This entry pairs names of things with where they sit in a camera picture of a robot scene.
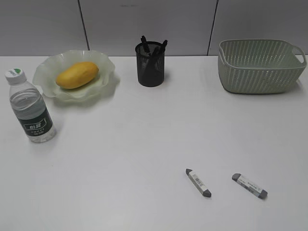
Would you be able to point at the translucent green wavy plate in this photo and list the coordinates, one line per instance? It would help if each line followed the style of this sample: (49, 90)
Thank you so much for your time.
(47, 72)

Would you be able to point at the yellow mango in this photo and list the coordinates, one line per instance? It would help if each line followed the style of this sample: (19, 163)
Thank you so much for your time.
(77, 75)

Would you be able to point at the black marker pen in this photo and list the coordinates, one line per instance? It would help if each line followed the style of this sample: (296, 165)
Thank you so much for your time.
(156, 52)
(145, 45)
(163, 46)

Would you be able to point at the clear water bottle green label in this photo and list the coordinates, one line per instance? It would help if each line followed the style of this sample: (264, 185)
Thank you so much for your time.
(29, 107)

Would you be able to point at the white grey eraser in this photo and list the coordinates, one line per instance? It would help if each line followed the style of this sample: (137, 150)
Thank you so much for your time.
(197, 182)
(250, 186)

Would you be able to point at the black mesh pen holder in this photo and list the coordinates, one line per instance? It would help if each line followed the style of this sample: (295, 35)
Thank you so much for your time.
(150, 71)

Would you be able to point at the light green plastic basket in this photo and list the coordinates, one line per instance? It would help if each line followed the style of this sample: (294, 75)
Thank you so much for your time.
(259, 66)

